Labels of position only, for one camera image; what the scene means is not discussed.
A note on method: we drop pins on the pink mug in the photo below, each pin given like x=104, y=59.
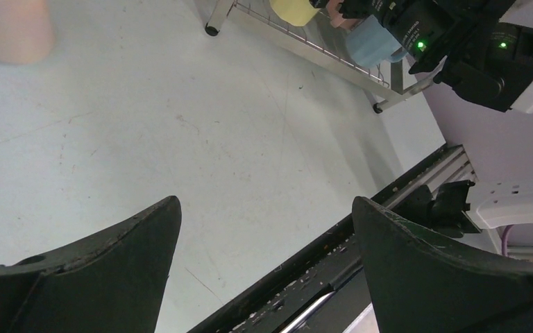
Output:
x=336, y=18

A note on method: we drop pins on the pale pink cup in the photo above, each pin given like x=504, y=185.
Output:
x=26, y=31

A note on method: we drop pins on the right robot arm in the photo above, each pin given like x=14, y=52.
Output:
x=486, y=62

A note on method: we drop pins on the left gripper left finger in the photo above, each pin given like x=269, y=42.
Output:
x=110, y=281

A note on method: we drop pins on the yellow cup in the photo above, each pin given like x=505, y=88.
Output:
x=297, y=13

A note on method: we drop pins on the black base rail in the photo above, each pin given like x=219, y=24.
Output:
x=285, y=298

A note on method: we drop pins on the light blue mug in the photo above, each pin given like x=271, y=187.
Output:
x=369, y=43

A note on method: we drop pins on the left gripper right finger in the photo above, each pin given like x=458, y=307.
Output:
x=422, y=281

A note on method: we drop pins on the metal dish rack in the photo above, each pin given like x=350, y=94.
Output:
x=387, y=84

